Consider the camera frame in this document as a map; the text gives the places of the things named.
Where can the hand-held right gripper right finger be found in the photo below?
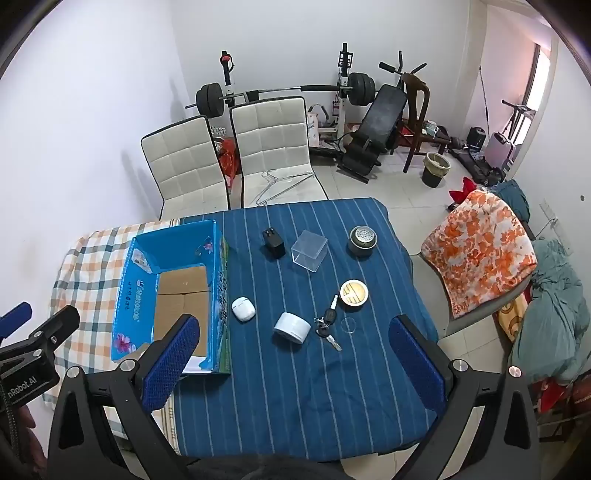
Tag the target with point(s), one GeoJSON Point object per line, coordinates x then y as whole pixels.
{"type": "Point", "coordinates": [415, 364]}

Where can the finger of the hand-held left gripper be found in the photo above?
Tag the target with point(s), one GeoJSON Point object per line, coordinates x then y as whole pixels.
{"type": "Point", "coordinates": [55, 330]}
{"type": "Point", "coordinates": [14, 318]}

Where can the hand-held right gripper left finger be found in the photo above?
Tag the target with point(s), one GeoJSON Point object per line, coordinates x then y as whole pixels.
{"type": "Point", "coordinates": [168, 364]}

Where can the blue cardboard box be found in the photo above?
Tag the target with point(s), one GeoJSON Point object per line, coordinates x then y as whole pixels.
{"type": "Point", "coordinates": [138, 295]}

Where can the round gold tin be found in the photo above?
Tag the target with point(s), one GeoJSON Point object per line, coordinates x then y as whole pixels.
{"type": "Point", "coordinates": [354, 294]}

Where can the black key bunch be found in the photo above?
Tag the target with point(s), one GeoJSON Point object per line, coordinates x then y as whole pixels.
{"type": "Point", "coordinates": [328, 318]}

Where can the clear plastic box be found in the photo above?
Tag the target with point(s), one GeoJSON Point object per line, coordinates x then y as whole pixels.
{"type": "Point", "coordinates": [310, 251]}

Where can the black charger adapter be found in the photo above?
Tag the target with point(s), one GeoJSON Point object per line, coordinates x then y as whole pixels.
{"type": "Point", "coordinates": [273, 244]}

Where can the person's left hand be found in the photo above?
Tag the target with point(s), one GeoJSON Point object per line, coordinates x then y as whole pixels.
{"type": "Point", "coordinates": [30, 422]}

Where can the orange plaid cloth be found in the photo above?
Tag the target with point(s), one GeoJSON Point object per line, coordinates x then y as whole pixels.
{"type": "Point", "coordinates": [87, 277]}

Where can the grey chair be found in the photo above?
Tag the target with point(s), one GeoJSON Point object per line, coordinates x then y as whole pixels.
{"type": "Point", "coordinates": [466, 323]}

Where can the clear round disc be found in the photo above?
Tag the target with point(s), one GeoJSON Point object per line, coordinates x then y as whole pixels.
{"type": "Point", "coordinates": [349, 325]}

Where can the white earbud case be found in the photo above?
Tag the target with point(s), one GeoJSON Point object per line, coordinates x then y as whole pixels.
{"type": "Point", "coordinates": [243, 309]}

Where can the yellow red printed cloth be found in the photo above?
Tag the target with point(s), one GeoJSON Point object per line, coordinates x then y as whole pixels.
{"type": "Point", "coordinates": [512, 321]}

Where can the blue striped tablecloth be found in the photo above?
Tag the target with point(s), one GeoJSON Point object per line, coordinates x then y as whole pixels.
{"type": "Point", "coordinates": [286, 392]}

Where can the orange floral blanket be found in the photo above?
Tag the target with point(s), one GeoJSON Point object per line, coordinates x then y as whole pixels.
{"type": "Point", "coordinates": [480, 249]}

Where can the round tin with perforated lid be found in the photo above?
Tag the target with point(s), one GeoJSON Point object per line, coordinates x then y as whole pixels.
{"type": "Point", "coordinates": [363, 241]}

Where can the teal cloth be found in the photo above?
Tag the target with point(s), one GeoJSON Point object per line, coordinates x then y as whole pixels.
{"type": "Point", "coordinates": [554, 300]}

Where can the red bow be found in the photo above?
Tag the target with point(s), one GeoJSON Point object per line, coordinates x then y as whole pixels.
{"type": "Point", "coordinates": [462, 190]}

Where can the dark blue garment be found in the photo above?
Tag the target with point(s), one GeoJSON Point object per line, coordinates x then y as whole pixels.
{"type": "Point", "coordinates": [512, 198]}

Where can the dark waste bin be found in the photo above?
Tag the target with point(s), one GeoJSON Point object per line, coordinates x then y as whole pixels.
{"type": "Point", "coordinates": [435, 170]}

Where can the white padded chair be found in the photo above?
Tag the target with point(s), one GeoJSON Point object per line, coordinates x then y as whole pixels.
{"type": "Point", "coordinates": [184, 161]}
{"type": "Point", "coordinates": [272, 138]}

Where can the black treadmill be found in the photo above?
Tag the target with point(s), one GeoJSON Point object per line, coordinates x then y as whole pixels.
{"type": "Point", "coordinates": [480, 166]}

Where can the red plastic bag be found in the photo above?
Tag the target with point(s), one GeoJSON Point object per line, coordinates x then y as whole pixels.
{"type": "Point", "coordinates": [227, 159]}

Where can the small black appliance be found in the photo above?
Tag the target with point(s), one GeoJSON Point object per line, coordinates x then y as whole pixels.
{"type": "Point", "coordinates": [477, 137]}

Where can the white mug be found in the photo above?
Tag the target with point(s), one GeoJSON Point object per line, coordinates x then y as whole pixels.
{"type": "Point", "coordinates": [431, 128]}

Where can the black weight bench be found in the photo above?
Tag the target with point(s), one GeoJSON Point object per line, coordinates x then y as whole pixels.
{"type": "Point", "coordinates": [383, 115]}

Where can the white shopping bag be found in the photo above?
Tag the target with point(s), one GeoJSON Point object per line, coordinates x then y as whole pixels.
{"type": "Point", "coordinates": [318, 122]}

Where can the brown wooden chair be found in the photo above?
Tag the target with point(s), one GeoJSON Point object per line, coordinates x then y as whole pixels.
{"type": "Point", "coordinates": [418, 99]}

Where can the black barbell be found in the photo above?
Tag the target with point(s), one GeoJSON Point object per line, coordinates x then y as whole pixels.
{"type": "Point", "coordinates": [207, 98]}

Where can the white barbell rack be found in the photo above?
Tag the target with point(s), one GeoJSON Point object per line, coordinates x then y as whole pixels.
{"type": "Point", "coordinates": [344, 99]}

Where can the window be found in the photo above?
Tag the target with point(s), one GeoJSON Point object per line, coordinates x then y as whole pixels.
{"type": "Point", "coordinates": [538, 92]}

